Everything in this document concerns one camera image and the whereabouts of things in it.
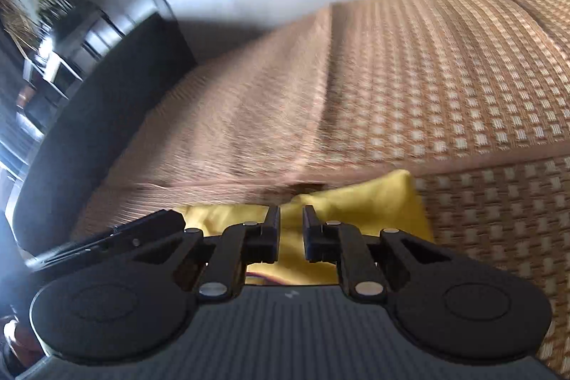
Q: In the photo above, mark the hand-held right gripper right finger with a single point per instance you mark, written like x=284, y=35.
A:
x=310, y=228

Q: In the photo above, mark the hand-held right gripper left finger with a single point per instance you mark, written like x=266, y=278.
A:
x=272, y=228

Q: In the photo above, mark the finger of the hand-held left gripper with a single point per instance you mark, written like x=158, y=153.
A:
x=147, y=226

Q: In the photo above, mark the yellow garment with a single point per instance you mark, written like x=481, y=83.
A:
x=356, y=202

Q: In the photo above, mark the brown woven seat mat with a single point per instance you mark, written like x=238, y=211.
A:
x=400, y=86

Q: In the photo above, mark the dark shelf unit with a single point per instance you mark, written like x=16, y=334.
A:
x=58, y=64

